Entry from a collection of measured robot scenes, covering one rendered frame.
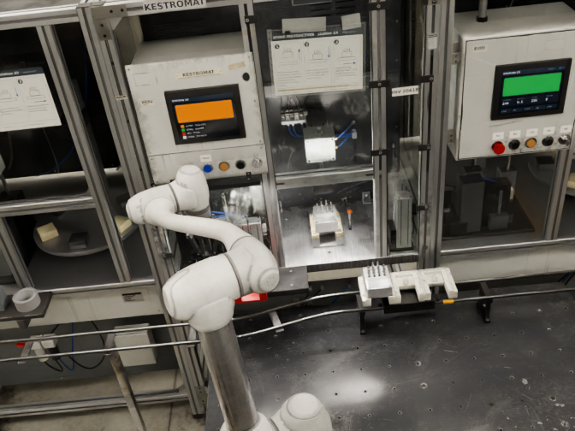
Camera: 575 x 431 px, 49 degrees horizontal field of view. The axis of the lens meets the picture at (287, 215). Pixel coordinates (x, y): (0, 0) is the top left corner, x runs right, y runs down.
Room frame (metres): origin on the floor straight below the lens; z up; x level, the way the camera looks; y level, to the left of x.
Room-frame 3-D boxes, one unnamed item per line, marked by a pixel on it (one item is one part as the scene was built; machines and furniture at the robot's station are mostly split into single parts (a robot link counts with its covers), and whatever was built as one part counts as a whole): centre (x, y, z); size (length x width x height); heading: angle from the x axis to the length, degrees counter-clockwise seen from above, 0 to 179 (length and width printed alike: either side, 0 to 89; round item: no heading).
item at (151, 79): (2.10, 0.26, 1.60); 0.42 x 0.29 x 0.46; 88
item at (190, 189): (1.89, 0.33, 1.41); 0.13 x 0.11 x 0.16; 113
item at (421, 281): (1.84, -0.43, 0.84); 0.36 x 0.14 x 0.10; 88
